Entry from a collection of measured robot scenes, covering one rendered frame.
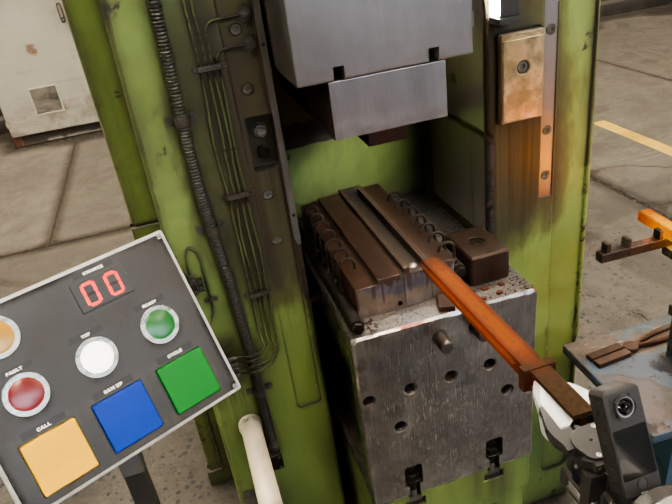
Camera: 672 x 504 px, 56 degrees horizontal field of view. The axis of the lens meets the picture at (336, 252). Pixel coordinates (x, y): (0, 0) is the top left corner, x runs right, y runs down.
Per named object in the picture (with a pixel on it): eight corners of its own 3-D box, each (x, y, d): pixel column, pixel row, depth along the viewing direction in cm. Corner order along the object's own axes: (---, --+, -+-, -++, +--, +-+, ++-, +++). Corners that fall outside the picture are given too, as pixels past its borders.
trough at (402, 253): (430, 267, 119) (429, 261, 118) (404, 274, 118) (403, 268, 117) (359, 190, 155) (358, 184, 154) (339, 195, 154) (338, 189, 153)
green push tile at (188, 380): (222, 389, 97) (200, 345, 96) (179, 415, 93) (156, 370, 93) (217, 389, 98) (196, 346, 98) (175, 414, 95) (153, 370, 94)
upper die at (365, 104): (448, 116, 106) (445, 59, 101) (335, 141, 102) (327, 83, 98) (366, 70, 142) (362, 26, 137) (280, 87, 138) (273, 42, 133)
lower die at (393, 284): (455, 292, 123) (453, 254, 119) (358, 319, 119) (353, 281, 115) (380, 211, 159) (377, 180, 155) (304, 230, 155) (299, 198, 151)
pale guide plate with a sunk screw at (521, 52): (542, 116, 125) (545, 27, 117) (502, 125, 124) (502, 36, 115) (536, 113, 127) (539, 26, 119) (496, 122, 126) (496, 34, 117)
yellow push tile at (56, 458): (99, 464, 86) (74, 416, 86) (45, 498, 82) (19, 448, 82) (97, 463, 88) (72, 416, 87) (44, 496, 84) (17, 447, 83)
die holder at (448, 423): (532, 453, 142) (538, 288, 121) (374, 508, 135) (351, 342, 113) (429, 322, 190) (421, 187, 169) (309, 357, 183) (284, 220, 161)
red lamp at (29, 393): (48, 408, 84) (37, 383, 82) (12, 419, 83) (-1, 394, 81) (51, 394, 87) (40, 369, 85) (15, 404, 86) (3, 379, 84)
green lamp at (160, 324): (179, 337, 95) (172, 313, 93) (148, 345, 94) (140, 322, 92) (178, 326, 97) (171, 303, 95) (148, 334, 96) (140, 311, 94)
